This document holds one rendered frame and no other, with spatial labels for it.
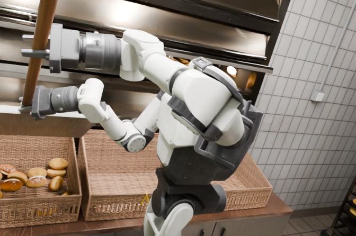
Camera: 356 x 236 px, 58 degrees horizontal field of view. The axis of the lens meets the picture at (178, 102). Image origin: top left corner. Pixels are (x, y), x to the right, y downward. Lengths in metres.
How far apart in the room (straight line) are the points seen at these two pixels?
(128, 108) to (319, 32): 1.51
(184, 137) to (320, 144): 2.29
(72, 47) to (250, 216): 1.62
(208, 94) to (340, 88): 2.44
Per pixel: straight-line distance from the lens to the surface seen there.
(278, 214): 2.29
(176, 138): 0.99
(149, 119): 1.26
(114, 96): 1.96
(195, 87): 0.63
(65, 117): 1.33
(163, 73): 0.67
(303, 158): 3.09
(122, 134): 1.23
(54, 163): 1.92
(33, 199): 1.59
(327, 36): 2.70
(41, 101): 1.19
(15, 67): 1.83
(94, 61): 0.79
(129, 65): 0.81
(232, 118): 0.67
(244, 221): 2.13
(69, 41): 0.81
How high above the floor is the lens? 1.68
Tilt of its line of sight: 17 degrees down
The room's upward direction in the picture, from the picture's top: 15 degrees clockwise
